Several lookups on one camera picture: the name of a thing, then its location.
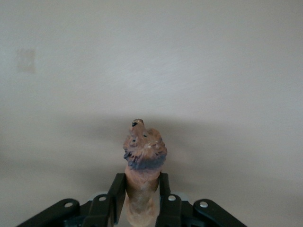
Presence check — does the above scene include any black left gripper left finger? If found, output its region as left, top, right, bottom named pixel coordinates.
left=18, top=174, right=126, bottom=227

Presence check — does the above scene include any brown lion statue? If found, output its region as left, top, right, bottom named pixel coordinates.
left=123, top=119, right=168, bottom=227

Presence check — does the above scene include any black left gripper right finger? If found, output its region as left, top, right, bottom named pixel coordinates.
left=156, top=173, right=247, bottom=227

